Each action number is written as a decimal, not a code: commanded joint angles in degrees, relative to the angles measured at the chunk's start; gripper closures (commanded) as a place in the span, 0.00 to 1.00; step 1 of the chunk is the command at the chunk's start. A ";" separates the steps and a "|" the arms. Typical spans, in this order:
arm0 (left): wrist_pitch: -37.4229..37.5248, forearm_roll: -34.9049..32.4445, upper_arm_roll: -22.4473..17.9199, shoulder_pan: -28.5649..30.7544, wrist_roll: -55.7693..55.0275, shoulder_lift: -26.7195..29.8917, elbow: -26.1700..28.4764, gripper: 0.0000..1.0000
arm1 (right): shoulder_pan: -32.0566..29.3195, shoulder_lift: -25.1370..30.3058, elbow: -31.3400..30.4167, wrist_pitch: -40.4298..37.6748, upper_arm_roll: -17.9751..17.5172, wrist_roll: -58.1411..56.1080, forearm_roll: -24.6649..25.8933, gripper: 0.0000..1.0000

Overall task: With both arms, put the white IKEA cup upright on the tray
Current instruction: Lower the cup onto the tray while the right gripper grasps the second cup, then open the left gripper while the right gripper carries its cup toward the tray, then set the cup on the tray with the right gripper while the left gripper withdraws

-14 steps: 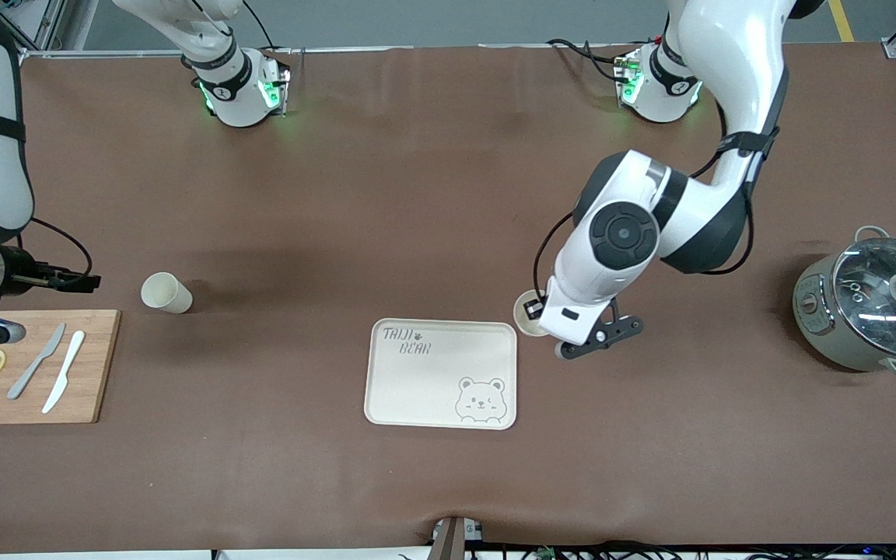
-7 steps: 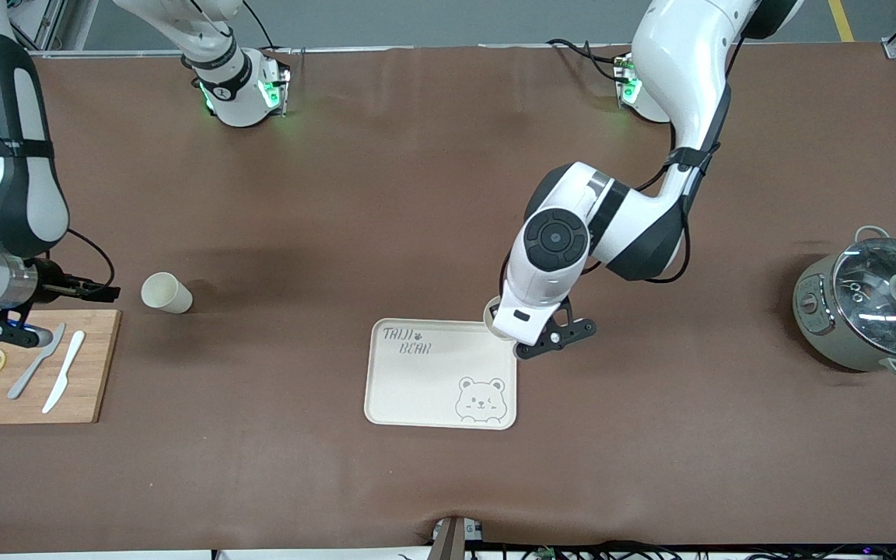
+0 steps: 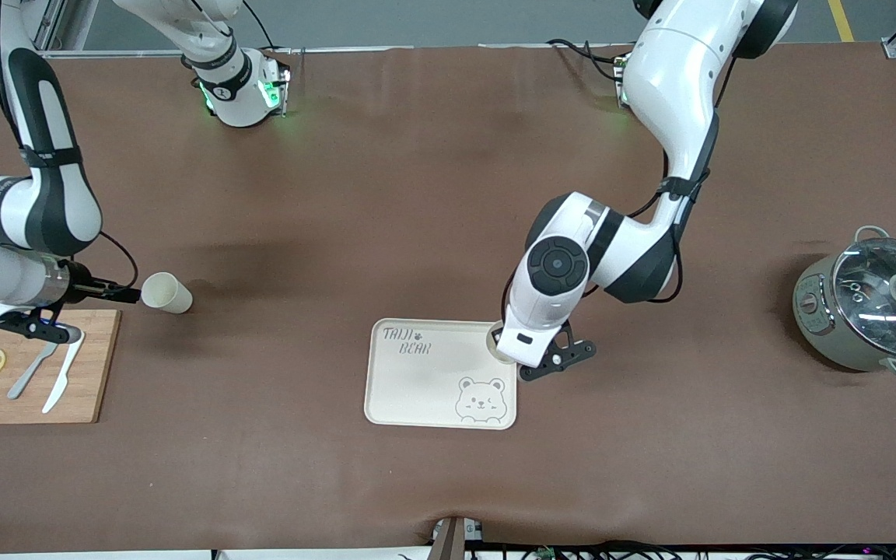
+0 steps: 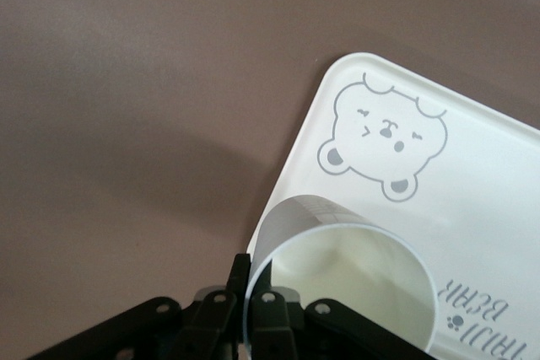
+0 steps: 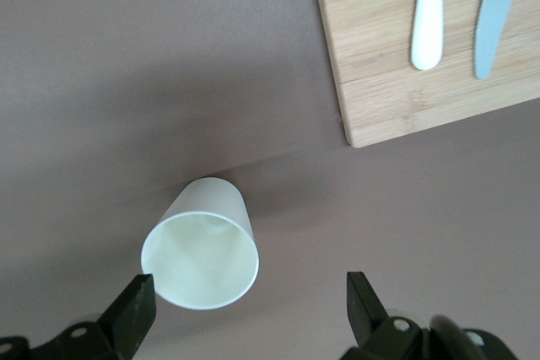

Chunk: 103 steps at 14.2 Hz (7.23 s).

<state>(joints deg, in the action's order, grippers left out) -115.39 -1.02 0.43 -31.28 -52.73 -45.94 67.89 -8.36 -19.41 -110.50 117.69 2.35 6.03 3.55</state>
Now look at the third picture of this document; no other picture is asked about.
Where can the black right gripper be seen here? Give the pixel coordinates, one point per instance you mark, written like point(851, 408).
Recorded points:
point(84, 288)

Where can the white plastic cup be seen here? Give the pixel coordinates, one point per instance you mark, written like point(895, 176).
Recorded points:
point(498, 355)
point(166, 294)

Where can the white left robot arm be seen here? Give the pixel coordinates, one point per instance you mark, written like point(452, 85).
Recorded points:
point(673, 70)

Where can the cream tray with bear print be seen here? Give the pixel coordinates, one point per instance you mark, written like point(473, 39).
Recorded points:
point(417, 389)

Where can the bamboo cutting board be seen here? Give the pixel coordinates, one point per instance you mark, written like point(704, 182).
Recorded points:
point(90, 373)

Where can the white plastic knife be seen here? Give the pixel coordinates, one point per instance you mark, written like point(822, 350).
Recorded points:
point(59, 385)

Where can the grey plastic knife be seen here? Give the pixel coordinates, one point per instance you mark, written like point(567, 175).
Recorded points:
point(24, 381)

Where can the grey-green electric pot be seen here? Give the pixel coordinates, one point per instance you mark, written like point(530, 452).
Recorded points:
point(813, 311)

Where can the glass pot lid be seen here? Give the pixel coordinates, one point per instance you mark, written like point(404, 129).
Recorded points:
point(883, 311)

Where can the silver table edge rail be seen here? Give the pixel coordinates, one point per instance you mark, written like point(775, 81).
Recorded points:
point(417, 48)

